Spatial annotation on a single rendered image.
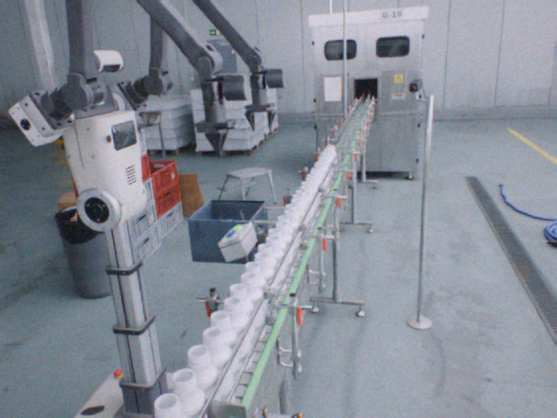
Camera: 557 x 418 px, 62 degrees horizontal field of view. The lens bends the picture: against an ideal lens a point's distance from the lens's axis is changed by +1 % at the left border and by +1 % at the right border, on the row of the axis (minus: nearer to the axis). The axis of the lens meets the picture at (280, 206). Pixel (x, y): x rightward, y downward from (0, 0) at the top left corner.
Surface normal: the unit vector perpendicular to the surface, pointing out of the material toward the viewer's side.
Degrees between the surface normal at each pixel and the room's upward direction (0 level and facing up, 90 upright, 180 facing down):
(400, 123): 90
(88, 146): 90
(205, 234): 90
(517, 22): 90
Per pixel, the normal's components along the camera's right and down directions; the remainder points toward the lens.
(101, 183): -0.21, 0.48
